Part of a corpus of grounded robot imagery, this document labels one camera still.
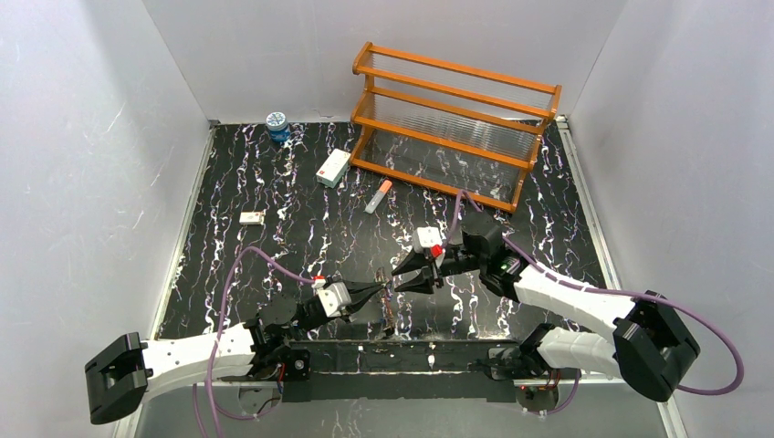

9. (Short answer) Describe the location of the metal key organizer ring red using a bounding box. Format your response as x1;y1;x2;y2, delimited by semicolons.
375;267;396;340

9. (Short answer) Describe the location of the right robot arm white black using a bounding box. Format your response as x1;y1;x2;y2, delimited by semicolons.
392;213;700;402

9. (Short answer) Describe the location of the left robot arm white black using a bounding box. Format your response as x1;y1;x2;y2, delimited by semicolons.
85;276;391;425

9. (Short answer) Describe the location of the orange capped tube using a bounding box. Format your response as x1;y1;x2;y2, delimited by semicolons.
365;180;392;214

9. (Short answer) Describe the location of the small white card box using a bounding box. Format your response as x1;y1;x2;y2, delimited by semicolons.
239;212;265;225

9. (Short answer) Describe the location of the white red box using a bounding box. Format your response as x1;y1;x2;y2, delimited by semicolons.
315;149;350;188

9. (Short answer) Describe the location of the orange wooden shelf rack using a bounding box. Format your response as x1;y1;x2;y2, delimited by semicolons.
350;42;562;213

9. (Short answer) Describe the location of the blue jar with lid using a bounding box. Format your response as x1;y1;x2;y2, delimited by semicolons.
266;111;290;143

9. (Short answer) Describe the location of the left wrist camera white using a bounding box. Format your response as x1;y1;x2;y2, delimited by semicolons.
313;276;351;318

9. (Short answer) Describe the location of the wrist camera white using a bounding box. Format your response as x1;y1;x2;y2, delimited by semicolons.
313;276;351;318
412;226;445;260

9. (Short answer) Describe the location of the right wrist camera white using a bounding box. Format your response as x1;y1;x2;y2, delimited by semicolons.
412;226;445;260

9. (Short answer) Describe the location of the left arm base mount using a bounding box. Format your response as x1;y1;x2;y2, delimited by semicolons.
246;347;311;382

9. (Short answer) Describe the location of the aluminium rail frame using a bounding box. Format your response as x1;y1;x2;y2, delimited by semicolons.
111;118;687;438

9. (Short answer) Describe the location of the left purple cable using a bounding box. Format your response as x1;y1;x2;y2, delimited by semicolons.
192;245;321;438

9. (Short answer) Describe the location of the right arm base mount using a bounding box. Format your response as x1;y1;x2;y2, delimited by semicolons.
477;347;563;412

